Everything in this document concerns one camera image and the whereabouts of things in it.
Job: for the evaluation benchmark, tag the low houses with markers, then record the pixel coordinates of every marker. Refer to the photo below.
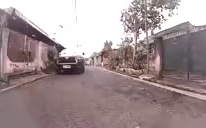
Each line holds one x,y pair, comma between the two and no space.
98,58

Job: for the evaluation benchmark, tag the row of bushes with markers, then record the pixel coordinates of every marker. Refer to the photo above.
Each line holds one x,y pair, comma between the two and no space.
124,61

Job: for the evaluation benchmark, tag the black car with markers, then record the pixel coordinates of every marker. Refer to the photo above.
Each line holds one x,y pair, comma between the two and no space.
70,62

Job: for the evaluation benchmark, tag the grey asphalt road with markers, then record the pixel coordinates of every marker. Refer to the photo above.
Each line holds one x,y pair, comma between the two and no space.
97,100

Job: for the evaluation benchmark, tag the tall thin trees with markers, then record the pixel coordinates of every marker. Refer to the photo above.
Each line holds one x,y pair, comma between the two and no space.
144,20

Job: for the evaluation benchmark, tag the concrete kerb strip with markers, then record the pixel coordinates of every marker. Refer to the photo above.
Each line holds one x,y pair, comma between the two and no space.
177,87

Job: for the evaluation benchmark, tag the concrete pavement strip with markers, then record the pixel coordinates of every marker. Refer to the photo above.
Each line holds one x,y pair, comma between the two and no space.
19,81

